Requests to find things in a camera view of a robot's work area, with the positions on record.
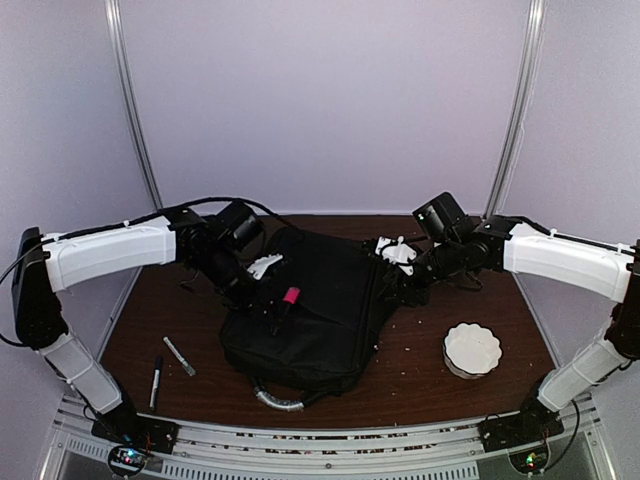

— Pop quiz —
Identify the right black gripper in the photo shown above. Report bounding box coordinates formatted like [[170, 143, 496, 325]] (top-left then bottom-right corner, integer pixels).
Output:
[[378, 237, 465, 307]]

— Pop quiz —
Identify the black student bag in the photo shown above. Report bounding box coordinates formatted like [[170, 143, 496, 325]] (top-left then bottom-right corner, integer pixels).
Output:
[[219, 227, 400, 412]]

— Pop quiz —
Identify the pink cap black highlighter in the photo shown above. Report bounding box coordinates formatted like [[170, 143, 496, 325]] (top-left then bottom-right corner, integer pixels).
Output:
[[271, 287, 300, 335]]

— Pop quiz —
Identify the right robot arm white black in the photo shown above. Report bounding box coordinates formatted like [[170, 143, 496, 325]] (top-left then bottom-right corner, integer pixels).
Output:
[[374, 192, 639, 442]]

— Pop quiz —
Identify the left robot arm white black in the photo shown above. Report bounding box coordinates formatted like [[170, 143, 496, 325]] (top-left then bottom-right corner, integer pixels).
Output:
[[1, 197, 283, 444]]

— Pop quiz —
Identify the white scalloped dish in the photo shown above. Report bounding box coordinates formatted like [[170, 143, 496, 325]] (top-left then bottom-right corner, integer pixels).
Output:
[[442, 323, 503, 380]]

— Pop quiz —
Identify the dark blue pen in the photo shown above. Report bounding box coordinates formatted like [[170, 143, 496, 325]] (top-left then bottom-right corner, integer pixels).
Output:
[[149, 355, 163, 411]]

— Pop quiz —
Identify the aluminium front rail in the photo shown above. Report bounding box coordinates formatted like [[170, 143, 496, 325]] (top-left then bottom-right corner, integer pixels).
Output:
[[35, 394, 621, 479]]

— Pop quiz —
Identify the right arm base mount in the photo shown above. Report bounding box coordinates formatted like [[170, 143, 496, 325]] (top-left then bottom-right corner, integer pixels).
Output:
[[478, 413, 565, 476]]

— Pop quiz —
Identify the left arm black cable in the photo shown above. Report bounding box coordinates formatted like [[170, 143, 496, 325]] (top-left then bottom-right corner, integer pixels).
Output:
[[124, 196, 301, 231]]

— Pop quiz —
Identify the right aluminium wall post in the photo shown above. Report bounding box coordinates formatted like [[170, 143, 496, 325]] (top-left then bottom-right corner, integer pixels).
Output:
[[484, 0, 547, 217]]

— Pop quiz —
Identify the aluminium wall post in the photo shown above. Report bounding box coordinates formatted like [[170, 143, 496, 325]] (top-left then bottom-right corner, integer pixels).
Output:
[[104, 0, 163, 210], [484, 0, 547, 217]]

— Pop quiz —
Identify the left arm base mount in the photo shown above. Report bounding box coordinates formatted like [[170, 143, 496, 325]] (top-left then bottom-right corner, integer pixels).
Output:
[[91, 416, 179, 479]]

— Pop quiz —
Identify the left aluminium wall post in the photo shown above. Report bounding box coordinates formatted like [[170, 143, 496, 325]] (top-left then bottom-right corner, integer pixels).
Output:
[[104, 0, 163, 210]]

